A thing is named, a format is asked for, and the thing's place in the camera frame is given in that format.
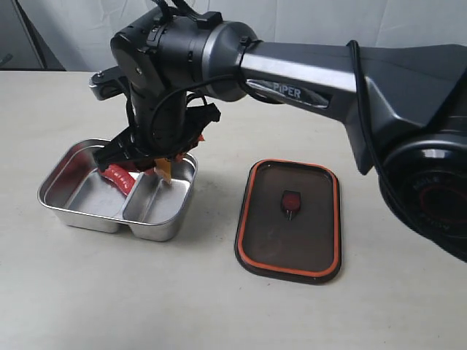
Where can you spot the red sausage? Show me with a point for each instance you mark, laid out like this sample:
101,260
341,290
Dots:
120,178

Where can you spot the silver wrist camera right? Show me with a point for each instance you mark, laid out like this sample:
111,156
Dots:
109,83

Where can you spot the steel lunch box tray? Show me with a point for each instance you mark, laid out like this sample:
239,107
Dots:
80,197

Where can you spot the white backdrop curtain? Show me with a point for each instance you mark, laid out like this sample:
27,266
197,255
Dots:
79,32

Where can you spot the yellow cheese slice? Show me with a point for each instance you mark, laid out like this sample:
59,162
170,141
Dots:
162,167

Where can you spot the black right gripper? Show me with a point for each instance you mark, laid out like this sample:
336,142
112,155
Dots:
161,126

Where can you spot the dark transparent lunch box lid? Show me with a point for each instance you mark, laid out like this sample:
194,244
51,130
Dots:
289,225

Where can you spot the dark vertical frame post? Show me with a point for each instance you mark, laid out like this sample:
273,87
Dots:
44,58

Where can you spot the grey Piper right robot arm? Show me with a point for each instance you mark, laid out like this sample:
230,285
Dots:
404,109

